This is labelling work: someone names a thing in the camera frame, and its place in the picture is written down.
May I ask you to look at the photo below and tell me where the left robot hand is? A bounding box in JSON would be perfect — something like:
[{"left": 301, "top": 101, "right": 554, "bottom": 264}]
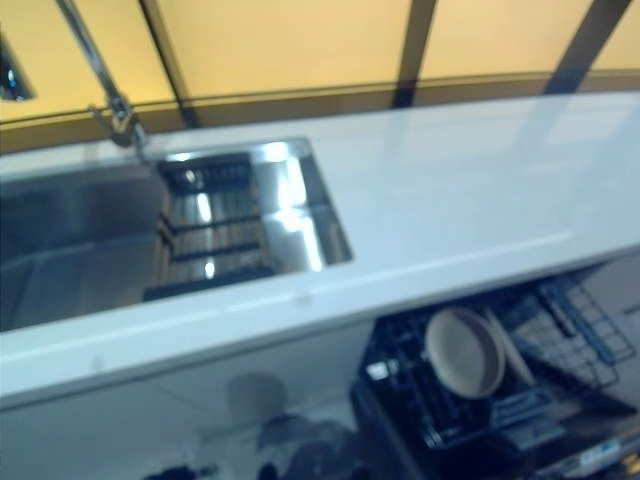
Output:
[{"left": 144, "top": 463, "right": 220, "bottom": 480}]

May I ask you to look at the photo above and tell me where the cream round plate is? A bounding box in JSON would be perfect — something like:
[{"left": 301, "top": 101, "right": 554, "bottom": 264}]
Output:
[
  {"left": 424, "top": 306, "right": 507, "bottom": 400},
  {"left": 483, "top": 307, "right": 537, "bottom": 387}
]

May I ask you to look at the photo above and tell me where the dark right robot leg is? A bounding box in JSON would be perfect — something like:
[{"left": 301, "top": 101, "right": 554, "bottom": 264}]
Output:
[{"left": 287, "top": 417, "right": 364, "bottom": 480}]

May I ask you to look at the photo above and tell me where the black roll-up drying rack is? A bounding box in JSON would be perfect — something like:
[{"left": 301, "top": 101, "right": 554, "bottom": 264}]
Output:
[{"left": 143, "top": 153, "right": 277, "bottom": 302}]

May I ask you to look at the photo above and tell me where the stainless steel sink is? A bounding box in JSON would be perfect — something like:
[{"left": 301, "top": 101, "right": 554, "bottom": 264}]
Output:
[{"left": 0, "top": 137, "right": 355, "bottom": 334}]

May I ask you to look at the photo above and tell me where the chrome gooseneck faucet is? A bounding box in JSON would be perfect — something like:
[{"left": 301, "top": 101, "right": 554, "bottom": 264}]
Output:
[{"left": 0, "top": 0, "right": 151, "bottom": 164}]

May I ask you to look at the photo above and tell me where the black wire dishwasher rack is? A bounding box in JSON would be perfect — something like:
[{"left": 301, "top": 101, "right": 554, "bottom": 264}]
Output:
[{"left": 349, "top": 273, "right": 637, "bottom": 451}]

